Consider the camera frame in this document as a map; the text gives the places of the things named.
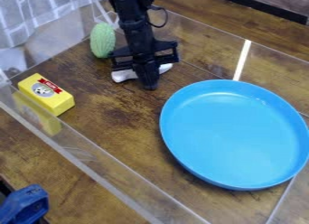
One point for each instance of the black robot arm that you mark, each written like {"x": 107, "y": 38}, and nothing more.
{"x": 134, "y": 6}

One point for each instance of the clear acrylic enclosure wall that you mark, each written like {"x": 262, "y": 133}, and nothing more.
{"x": 99, "y": 156}

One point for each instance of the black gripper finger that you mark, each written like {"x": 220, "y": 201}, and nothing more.
{"x": 147, "y": 73}

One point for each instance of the blue round tray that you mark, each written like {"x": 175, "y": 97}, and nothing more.
{"x": 234, "y": 134}

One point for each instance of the blue clamp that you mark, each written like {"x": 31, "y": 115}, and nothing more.
{"x": 24, "y": 206}

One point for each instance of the white toy fish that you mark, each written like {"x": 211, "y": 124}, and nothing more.
{"x": 123, "y": 75}

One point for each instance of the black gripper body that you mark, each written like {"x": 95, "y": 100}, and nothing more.
{"x": 145, "y": 53}

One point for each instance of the yellow toy butter box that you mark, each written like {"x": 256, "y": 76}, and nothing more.
{"x": 47, "y": 94}

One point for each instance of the green toy bitter gourd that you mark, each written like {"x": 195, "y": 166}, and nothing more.
{"x": 103, "y": 40}

